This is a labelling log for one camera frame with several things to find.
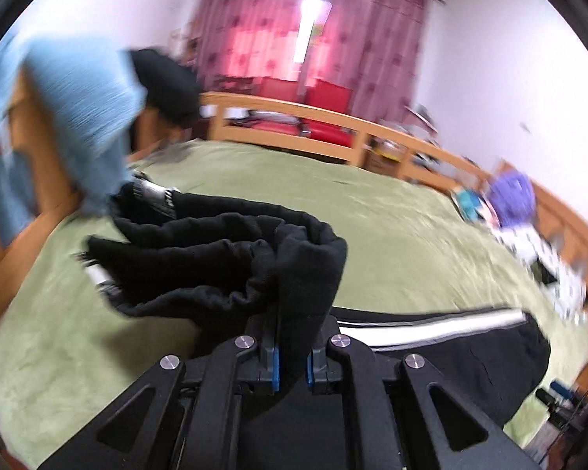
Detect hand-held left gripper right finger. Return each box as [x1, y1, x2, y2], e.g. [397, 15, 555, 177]
[305, 314, 544, 470]

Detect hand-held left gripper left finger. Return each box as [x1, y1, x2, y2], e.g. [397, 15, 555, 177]
[39, 304, 282, 470]

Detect black pants with white stripes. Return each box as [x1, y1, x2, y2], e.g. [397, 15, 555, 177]
[85, 179, 552, 432]

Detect black phone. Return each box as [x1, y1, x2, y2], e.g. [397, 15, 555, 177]
[530, 258, 558, 286]

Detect green bed blanket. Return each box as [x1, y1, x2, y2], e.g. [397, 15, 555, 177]
[0, 139, 588, 470]

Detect white floral pillow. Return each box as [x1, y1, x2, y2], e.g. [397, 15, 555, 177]
[495, 224, 588, 320]

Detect purple plush toy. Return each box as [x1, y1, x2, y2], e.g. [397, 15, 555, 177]
[490, 171, 538, 229]

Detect geometric print pillow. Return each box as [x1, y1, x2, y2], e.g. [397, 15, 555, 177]
[452, 187, 497, 224]

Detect red chair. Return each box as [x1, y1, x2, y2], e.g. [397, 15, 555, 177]
[306, 82, 354, 148]
[247, 77, 305, 136]

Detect black garment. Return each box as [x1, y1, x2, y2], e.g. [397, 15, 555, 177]
[130, 48, 203, 124]

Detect light blue fleece blanket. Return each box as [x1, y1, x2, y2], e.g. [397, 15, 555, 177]
[0, 34, 149, 250]

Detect pink floral curtain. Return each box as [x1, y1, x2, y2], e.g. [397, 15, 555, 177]
[195, 0, 315, 85]
[318, 0, 430, 124]

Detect wooden bed frame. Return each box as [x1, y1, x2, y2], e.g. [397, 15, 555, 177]
[0, 69, 588, 402]

